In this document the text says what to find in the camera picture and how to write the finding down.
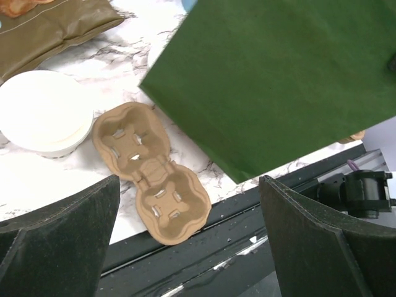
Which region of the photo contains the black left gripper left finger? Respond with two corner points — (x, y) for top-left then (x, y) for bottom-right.
(1, 175), (120, 296)

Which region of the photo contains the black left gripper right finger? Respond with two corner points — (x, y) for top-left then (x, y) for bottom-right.
(259, 176), (395, 296)

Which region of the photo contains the single brown cup carrier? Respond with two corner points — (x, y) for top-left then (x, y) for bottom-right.
(92, 102), (212, 246)

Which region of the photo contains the white plastic lid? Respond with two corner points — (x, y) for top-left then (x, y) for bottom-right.
(1, 70), (94, 158)

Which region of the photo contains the green paper bag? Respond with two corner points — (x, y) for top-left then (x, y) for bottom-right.
(140, 1), (395, 183)

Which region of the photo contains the brown cardboard cup carrier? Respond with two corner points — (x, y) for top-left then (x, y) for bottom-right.
(338, 130), (366, 144)

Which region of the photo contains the brown snack bag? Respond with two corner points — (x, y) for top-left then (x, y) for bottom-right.
(1, 1), (124, 82)

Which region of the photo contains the light blue cup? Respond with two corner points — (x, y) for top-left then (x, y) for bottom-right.
(181, 0), (197, 13)

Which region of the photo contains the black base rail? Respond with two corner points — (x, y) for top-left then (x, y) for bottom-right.
(95, 144), (396, 297)

